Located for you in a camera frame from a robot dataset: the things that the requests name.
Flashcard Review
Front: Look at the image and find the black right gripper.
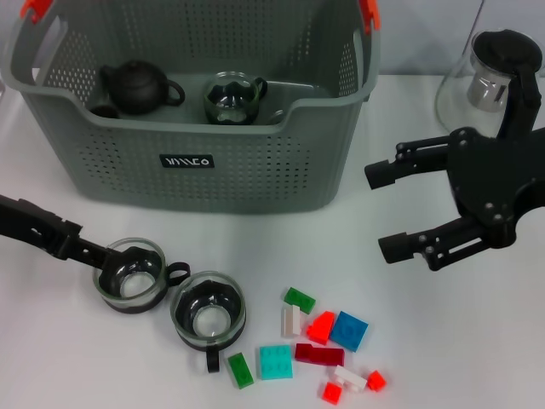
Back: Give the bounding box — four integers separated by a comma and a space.
364, 126, 545, 273

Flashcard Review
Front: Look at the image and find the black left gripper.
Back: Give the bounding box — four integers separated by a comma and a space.
0, 193, 127, 270

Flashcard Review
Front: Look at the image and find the grey perforated storage basket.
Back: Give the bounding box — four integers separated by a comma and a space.
0, 0, 382, 214

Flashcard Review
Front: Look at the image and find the blue square brick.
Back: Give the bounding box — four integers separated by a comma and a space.
330, 310, 370, 352

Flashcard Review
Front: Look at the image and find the green two-stud brick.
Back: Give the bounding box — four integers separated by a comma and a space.
284, 286, 317, 315
227, 352, 256, 389

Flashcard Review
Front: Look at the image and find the orange sloped brick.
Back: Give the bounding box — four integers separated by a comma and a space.
306, 310, 336, 345

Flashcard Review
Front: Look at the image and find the white plastic brick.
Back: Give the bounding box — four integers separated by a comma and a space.
333, 364, 368, 392
280, 305, 302, 338

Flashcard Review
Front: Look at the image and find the dark red long brick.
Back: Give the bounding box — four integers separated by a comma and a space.
295, 342, 345, 367

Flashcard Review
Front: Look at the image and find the small orange brick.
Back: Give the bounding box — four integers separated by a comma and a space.
366, 369, 387, 392
322, 381, 344, 405

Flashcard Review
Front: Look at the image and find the dark clay teapot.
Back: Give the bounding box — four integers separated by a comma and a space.
100, 59, 187, 117

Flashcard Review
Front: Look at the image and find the teal four-stud brick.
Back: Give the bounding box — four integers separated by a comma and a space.
259, 343, 295, 381

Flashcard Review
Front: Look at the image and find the glass teapot black lid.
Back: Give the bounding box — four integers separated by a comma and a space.
434, 28, 545, 148

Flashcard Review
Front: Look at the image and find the thin grey cable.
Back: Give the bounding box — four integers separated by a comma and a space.
469, 0, 486, 43

